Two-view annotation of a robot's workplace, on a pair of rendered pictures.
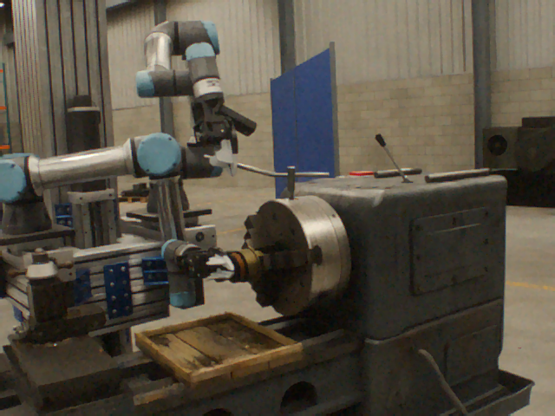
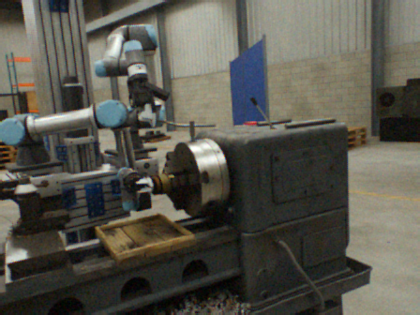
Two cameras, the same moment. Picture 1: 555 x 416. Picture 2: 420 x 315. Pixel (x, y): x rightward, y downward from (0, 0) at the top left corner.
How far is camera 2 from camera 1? 25 cm
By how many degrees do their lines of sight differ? 7
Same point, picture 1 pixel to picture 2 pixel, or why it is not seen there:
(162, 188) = (118, 135)
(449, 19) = (354, 11)
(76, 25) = (65, 29)
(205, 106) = (134, 82)
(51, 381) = (17, 260)
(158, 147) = (110, 110)
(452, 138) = (354, 96)
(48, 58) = (46, 52)
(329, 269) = (214, 187)
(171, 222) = (125, 157)
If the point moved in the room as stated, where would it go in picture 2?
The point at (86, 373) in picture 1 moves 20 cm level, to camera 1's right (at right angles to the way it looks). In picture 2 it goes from (42, 254) to (105, 251)
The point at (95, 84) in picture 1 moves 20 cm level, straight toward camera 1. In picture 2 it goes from (80, 68) to (75, 65)
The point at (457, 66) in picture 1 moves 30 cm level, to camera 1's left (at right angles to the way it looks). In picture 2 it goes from (359, 45) to (349, 46)
